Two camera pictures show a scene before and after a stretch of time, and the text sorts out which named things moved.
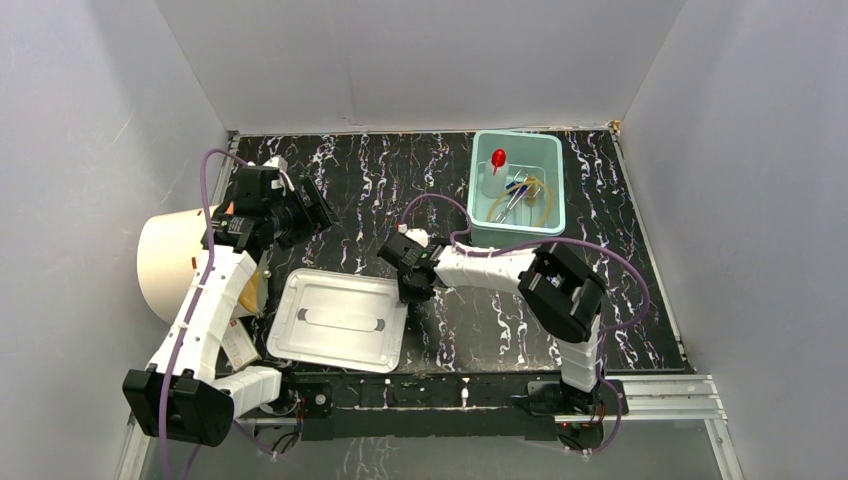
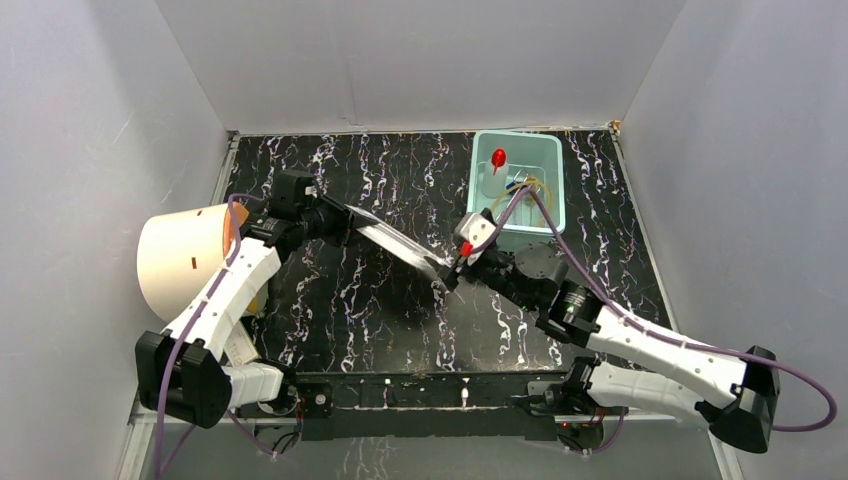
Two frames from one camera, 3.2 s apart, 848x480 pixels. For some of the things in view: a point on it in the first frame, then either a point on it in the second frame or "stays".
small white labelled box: [238, 346] stays
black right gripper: [412, 297] → [462, 266]
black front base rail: [410, 406] stays
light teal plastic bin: [515, 190] stays
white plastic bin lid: [340, 319] → [394, 237]
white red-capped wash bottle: [495, 174] stays
